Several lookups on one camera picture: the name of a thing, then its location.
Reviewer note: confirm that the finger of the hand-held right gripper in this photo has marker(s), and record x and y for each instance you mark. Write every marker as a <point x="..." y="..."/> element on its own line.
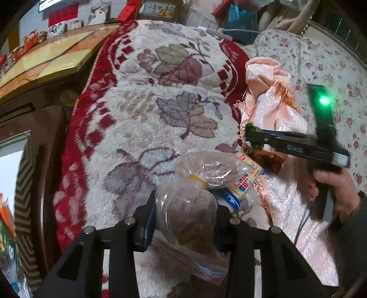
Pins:
<point x="258" y="139"/>

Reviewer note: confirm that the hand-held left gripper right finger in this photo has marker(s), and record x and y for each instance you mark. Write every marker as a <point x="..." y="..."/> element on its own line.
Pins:
<point x="225" y="229"/>

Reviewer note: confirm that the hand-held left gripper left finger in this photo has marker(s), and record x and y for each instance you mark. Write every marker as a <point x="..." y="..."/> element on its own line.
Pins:
<point x="149" y="235"/>

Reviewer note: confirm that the clear plastic bag of snacks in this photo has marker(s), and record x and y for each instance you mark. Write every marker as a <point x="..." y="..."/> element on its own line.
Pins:
<point x="186" y="217"/>

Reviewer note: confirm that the grey chevron storage box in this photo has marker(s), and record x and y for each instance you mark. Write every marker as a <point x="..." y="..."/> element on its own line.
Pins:
<point x="24" y="200"/>

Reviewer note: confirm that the person's right forearm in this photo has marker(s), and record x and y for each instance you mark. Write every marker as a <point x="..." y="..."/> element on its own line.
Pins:
<point x="349" y="243"/>

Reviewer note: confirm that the person's right hand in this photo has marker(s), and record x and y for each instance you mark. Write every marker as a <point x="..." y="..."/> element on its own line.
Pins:
<point x="341" y="189"/>

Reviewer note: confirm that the pink satin cloth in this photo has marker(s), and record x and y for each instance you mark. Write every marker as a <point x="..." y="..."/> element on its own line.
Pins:
<point x="272" y="109"/>

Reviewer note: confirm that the yellow biscuit packet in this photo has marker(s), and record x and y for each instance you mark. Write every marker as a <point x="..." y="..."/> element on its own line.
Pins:
<point x="246" y="177"/>

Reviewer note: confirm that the floral sofa cover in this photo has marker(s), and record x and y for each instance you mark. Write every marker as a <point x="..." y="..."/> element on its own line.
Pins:
<point x="329" y="63"/>

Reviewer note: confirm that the red and cream floral blanket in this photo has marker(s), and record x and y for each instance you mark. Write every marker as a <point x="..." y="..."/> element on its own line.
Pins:
<point x="172" y="86"/>

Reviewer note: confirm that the blue plastic bag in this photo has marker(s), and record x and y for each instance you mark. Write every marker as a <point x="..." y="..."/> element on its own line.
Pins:
<point x="240" y="23"/>

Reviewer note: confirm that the cream curtain cloth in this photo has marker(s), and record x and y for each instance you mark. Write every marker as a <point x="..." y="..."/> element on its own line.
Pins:
<point x="286" y="14"/>

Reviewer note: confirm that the red paper bag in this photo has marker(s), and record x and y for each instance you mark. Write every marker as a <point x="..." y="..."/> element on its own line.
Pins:
<point x="222" y="7"/>

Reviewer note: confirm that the dark green wafer packet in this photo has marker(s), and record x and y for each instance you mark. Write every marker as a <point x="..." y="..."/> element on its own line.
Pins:
<point x="5" y="240"/>

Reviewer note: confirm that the orange cracker packet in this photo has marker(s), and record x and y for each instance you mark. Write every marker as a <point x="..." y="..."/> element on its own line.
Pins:
<point x="5" y="217"/>

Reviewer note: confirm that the framed picture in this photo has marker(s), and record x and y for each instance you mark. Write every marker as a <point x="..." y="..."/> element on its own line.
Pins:
<point x="159" y="8"/>

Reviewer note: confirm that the red hanging ornament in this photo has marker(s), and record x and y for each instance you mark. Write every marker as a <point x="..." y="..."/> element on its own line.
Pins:
<point x="129" y="10"/>

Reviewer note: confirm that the yellow-topped wooden table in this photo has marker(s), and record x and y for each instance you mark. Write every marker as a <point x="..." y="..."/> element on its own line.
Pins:
<point x="57" y="54"/>

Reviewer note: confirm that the red snack packets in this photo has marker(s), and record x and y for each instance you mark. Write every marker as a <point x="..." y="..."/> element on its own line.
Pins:
<point x="28" y="44"/>

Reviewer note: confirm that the red wall poster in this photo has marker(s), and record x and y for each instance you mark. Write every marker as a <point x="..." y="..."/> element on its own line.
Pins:
<point x="63" y="13"/>

